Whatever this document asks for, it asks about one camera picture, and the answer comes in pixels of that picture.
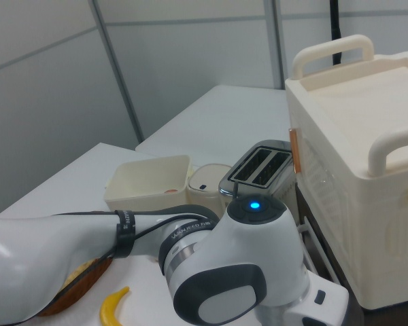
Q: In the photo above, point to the long ridged bread roll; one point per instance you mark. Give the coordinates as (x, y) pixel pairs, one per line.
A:
(78, 271)

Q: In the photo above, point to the black vertical pole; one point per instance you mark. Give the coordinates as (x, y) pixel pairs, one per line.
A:
(336, 30)

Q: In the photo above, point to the large cream storage box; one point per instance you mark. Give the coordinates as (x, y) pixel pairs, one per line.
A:
(360, 169)

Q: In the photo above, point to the yellow banana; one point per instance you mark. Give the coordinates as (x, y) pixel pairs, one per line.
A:
(109, 305)

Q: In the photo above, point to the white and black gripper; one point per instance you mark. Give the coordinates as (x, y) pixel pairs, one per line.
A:
(330, 305)

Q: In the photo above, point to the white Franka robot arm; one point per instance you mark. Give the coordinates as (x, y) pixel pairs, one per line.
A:
(258, 244)

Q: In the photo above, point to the small white lidded container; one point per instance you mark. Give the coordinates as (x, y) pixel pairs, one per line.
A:
(207, 183)

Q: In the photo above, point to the open white plastic box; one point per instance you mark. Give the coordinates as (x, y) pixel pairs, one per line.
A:
(146, 183)

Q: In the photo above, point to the chrome two-slot toaster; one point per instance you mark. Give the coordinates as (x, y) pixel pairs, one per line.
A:
(258, 163)

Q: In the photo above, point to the brown wicker basket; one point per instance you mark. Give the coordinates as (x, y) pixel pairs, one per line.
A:
(85, 280)

